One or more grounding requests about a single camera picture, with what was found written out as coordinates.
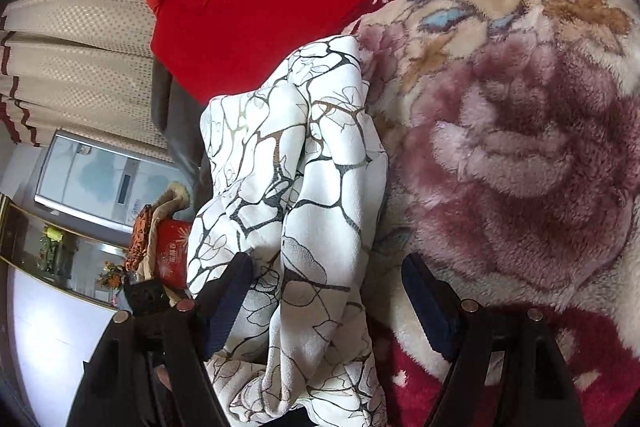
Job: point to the orange black patterned cloth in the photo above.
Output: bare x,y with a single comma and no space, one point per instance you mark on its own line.
139,239

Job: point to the beige quilted jacket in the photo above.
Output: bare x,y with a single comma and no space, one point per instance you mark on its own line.
175,199

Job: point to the floral red beige sofa blanket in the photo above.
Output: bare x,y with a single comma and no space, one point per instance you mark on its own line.
512,131

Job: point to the white black-patterned coat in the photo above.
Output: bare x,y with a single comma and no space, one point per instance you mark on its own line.
298,181

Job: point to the dark brown leather sofa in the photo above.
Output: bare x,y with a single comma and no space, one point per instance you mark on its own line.
176,115

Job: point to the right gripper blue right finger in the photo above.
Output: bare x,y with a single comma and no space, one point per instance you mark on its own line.
536,388

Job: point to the wooden display cabinet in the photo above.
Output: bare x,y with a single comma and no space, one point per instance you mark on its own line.
73,262

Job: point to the red gift box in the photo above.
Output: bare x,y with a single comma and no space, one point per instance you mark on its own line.
171,252

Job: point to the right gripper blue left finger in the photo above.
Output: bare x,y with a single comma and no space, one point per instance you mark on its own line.
150,371

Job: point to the beige dotted curtain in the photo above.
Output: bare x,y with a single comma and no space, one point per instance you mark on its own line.
83,66

